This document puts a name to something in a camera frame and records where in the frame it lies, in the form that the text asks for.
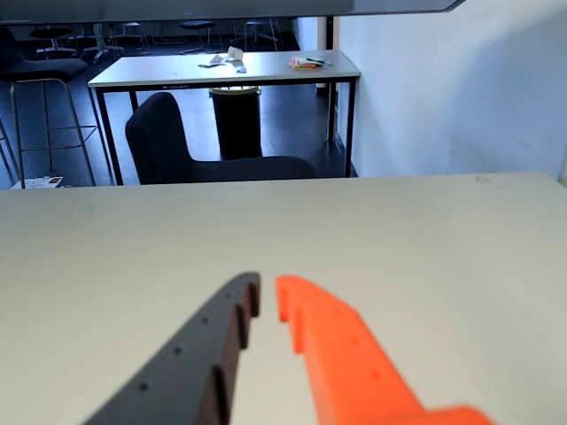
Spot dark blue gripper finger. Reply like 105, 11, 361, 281
83, 271, 261, 425

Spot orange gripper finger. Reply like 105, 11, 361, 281
275, 274, 498, 425

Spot dark upholstered chair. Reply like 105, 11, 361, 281
125, 91, 321, 185

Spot printed paper sheet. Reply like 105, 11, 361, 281
11, 175, 66, 190

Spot black cylindrical trash bin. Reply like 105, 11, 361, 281
208, 86, 263, 161

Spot colourful sticky notes stack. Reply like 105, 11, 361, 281
287, 56, 331, 72

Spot crumpled white paper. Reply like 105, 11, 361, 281
198, 45, 248, 74

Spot dark bar stool metal legs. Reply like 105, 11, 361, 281
0, 26, 114, 188

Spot white table black frame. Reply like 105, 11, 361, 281
87, 49, 362, 186

